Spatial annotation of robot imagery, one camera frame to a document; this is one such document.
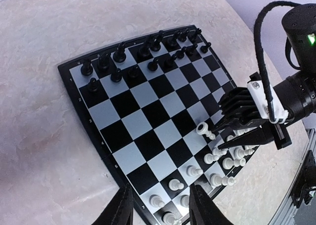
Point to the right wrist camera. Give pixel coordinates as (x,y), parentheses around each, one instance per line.
(251,102)

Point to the black chess pawn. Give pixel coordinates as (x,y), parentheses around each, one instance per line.
(92,86)

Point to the white chess rook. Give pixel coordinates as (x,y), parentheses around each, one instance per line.
(169,218)

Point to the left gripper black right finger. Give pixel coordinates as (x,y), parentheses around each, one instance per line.
(202,209)

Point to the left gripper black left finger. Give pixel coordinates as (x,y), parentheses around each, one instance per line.
(119,210)

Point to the black chess rook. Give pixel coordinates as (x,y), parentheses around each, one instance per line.
(86,69)

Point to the black folding chess board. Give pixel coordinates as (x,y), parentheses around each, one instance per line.
(153,91)

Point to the white chess pawn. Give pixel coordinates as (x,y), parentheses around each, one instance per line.
(175,184)

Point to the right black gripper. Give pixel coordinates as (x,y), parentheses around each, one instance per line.
(297,93)

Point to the front aluminium rail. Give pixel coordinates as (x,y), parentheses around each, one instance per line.
(303,189)

